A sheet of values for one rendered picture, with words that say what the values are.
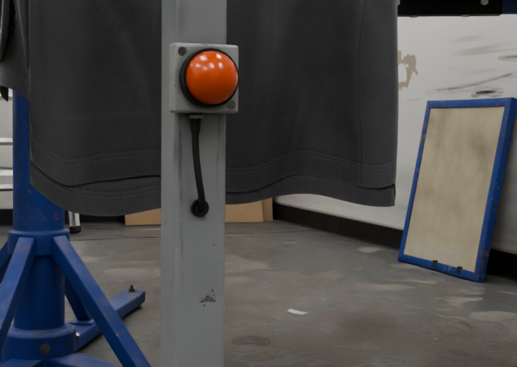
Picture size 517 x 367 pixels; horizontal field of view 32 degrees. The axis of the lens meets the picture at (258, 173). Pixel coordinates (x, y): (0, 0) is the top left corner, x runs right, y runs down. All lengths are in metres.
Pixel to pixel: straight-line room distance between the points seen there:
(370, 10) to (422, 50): 3.36
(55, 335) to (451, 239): 2.10
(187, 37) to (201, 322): 0.21
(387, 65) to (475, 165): 2.83
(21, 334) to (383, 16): 1.46
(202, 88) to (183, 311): 0.17
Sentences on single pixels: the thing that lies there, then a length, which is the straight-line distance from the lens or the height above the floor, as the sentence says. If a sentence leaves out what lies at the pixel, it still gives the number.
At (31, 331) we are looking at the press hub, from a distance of 2.29.
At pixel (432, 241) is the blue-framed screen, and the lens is 4.04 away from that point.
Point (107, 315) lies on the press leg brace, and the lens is 2.14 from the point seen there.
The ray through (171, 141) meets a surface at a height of 0.60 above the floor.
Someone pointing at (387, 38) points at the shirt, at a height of 0.72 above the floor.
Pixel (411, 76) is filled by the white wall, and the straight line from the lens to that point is 4.49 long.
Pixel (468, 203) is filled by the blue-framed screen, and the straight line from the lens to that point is 3.88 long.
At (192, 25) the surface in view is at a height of 0.69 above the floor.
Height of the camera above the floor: 0.62
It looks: 3 degrees down
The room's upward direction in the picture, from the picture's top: 1 degrees clockwise
